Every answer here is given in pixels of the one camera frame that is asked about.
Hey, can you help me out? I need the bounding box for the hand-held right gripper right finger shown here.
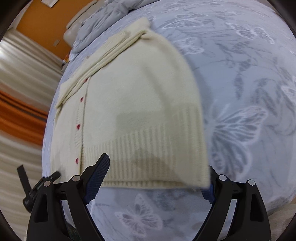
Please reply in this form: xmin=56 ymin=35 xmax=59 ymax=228
xmin=194 ymin=166 xmax=271 ymax=241

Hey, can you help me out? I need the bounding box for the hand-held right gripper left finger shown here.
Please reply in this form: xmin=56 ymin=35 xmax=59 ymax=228
xmin=26 ymin=153 xmax=110 ymax=241

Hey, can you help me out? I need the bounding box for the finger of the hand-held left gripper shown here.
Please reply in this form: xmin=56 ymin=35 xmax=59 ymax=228
xmin=23 ymin=171 xmax=61 ymax=213
xmin=17 ymin=164 xmax=31 ymax=194

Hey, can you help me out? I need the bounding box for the cream knit cardigan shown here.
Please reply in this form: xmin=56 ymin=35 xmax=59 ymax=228
xmin=55 ymin=17 xmax=211 ymax=189

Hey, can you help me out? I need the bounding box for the white curtain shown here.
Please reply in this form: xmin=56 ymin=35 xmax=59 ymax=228
xmin=0 ymin=132 xmax=48 ymax=232
xmin=0 ymin=30 xmax=63 ymax=94

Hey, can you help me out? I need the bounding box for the green garment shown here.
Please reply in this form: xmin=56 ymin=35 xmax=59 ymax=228
xmin=66 ymin=222 xmax=80 ymax=241

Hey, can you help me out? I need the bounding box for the orange curtain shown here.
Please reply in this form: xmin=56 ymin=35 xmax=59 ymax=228
xmin=0 ymin=90 xmax=49 ymax=139

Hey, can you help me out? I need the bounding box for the butterfly print bed sheet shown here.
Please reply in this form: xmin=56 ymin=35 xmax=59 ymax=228
xmin=42 ymin=0 xmax=296 ymax=241

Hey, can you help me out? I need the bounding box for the grey duvet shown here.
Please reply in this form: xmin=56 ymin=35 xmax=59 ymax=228
xmin=73 ymin=0 xmax=153 ymax=53

